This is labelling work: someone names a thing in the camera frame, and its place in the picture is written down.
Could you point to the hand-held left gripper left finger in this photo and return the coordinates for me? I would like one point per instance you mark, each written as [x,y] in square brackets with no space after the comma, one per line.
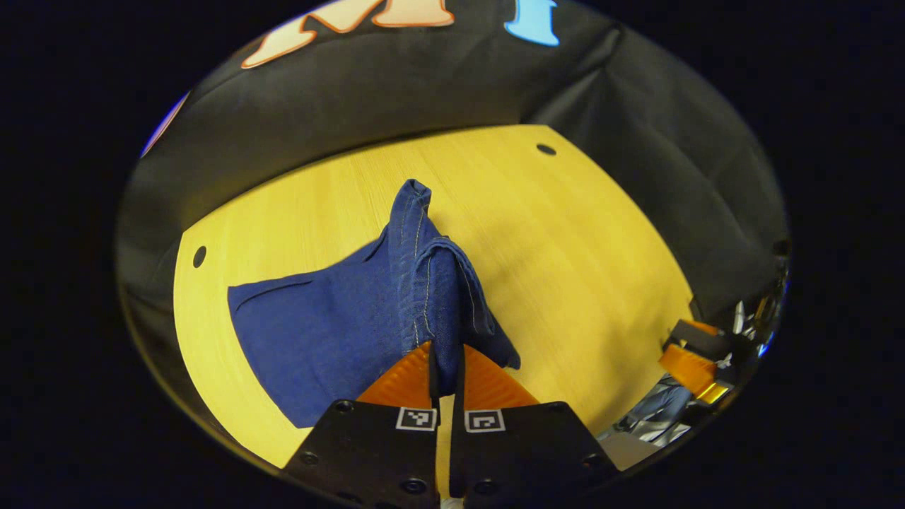
[368,452]

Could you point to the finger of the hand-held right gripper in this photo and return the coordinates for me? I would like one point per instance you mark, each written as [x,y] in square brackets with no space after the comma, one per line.
[689,369]
[696,338]

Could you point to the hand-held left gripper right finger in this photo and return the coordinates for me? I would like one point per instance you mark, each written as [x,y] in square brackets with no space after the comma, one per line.
[523,452]

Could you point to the blue jeans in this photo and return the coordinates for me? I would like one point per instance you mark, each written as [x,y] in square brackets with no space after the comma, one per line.
[318,339]

